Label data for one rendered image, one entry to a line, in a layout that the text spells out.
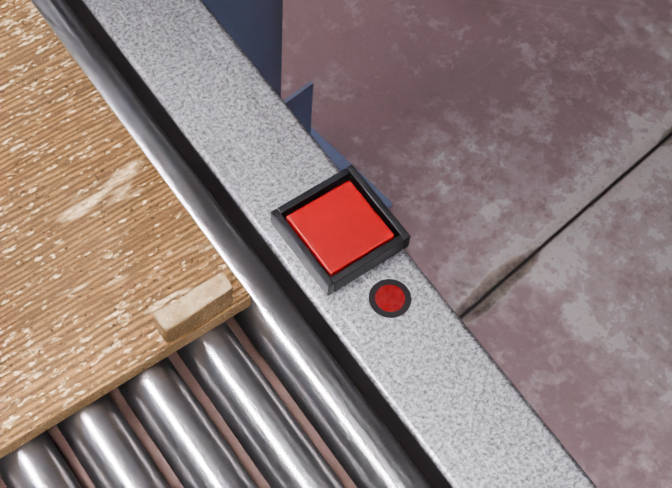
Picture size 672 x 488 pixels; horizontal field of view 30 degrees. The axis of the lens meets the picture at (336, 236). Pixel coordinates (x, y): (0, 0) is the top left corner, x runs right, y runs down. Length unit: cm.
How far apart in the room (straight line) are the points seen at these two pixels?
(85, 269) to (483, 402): 30
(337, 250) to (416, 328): 8
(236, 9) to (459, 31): 81
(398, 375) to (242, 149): 22
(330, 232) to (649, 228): 120
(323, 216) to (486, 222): 110
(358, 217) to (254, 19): 62
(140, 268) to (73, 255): 5
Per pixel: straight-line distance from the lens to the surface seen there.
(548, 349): 195
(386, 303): 93
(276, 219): 94
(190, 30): 106
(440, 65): 219
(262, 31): 156
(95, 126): 99
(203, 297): 88
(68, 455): 94
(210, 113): 101
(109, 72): 104
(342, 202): 95
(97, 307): 91
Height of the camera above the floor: 175
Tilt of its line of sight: 62 degrees down
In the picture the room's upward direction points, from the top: 6 degrees clockwise
